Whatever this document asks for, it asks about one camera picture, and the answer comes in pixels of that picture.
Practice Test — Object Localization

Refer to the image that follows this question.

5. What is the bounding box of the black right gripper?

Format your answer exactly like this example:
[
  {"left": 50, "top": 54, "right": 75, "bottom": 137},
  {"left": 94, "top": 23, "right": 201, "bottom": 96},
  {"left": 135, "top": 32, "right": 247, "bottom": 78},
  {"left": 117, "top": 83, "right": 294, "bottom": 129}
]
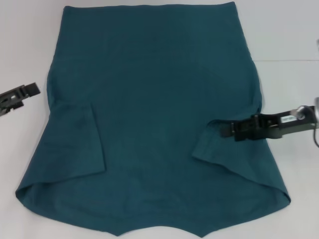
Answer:
[{"left": 220, "top": 105, "right": 319, "bottom": 142}]

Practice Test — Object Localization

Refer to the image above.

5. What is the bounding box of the grey cable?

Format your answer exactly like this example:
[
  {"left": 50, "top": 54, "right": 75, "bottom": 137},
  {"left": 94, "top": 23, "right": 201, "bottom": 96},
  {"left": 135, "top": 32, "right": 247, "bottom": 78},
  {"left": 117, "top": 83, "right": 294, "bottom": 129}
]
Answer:
[{"left": 312, "top": 122, "right": 319, "bottom": 148}]

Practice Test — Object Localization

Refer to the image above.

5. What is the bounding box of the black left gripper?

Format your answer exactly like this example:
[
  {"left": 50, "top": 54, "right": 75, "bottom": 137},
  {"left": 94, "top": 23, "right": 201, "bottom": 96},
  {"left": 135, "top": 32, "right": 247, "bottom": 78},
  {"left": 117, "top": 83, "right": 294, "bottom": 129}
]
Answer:
[{"left": 0, "top": 82, "right": 41, "bottom": 118}]

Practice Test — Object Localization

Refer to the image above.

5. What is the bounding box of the teal blue shirt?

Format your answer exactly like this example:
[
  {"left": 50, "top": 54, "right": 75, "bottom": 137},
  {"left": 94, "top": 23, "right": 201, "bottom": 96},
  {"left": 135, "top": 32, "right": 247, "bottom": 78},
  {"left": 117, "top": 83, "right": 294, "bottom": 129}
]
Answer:
[{"left": 14, "top": 1, "right": 292, "bottom": 239}]

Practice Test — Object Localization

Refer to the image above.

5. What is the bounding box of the silver cable connector plug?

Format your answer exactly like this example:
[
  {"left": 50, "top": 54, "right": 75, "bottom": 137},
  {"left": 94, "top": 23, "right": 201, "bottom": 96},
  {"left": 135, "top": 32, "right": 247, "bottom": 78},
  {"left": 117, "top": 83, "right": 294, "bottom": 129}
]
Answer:
[{"left": 292, "top": 105, "right": 306, "bottom": 119}]

